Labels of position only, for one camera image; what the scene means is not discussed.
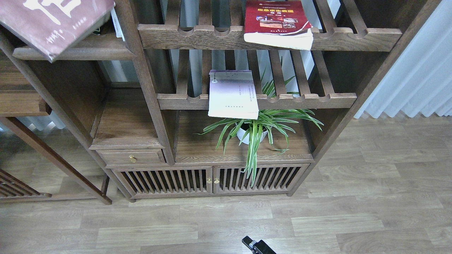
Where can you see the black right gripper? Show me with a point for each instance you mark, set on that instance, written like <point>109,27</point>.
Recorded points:
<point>259,247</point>

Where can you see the red paperback book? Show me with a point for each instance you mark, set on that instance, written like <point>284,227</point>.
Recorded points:
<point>281,24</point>

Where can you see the maroon book white characters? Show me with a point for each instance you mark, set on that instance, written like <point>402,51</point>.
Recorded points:
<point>52,26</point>

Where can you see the white plant pot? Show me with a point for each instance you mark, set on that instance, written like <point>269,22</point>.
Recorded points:
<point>246,138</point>

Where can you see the green spider plant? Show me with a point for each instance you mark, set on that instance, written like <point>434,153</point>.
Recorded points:
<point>270,119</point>

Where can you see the white lavender paperback book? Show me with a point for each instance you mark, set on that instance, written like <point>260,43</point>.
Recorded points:
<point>232,95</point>

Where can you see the dark wooden bookshelf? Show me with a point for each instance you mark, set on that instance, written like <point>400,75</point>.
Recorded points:
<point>148,96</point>

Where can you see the white pleated curtain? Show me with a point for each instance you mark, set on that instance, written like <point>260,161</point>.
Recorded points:
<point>420,81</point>

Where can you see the wooden side rack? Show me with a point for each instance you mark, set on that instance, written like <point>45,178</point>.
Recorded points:
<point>13,189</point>

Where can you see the white upright book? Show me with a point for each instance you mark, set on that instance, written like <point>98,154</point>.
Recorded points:
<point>117,27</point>

